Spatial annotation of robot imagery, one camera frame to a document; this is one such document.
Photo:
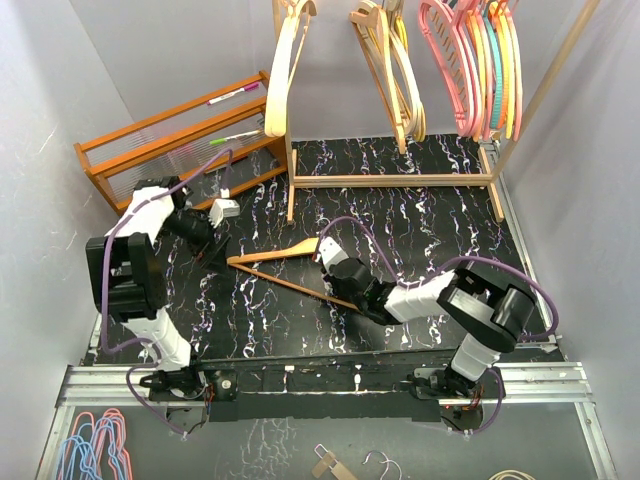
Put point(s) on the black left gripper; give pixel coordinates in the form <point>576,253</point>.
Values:
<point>218,261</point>

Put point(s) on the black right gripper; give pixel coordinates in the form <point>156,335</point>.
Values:
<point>329,277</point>

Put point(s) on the cream thin plastic hanger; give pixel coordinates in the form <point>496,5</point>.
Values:
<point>275,123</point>

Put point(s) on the beige hanger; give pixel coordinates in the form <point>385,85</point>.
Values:
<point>410,75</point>
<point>400,65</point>

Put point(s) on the thick pink plastic hanger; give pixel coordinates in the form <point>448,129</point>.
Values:
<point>462,19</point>

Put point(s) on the yellow metal hanger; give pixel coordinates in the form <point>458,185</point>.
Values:
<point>518,86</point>

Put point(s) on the teal wire hanger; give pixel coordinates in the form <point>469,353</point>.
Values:
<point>501,44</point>

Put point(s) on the orange plastic hanger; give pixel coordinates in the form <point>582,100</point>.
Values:
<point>509,70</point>

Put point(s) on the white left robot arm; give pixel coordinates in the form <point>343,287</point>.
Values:
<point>127,281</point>

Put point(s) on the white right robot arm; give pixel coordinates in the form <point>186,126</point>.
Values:
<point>491,301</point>

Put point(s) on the orange wooden shelf rack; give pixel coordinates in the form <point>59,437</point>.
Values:
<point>176,143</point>

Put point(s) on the green capped marker pen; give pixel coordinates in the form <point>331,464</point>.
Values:
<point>239,136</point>

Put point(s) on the purple capped marker pen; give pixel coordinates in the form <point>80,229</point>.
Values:
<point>244,89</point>

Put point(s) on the light wooden clothes rack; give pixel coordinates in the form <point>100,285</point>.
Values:
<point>431,161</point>

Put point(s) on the wooden clip hanger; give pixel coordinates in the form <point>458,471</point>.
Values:
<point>328,462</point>

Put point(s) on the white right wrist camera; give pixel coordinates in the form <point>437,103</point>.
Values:
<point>330,253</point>

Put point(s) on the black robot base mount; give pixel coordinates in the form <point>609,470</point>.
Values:
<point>414,384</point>

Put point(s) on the blue and pink wire hangers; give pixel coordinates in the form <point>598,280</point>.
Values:
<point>95,448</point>

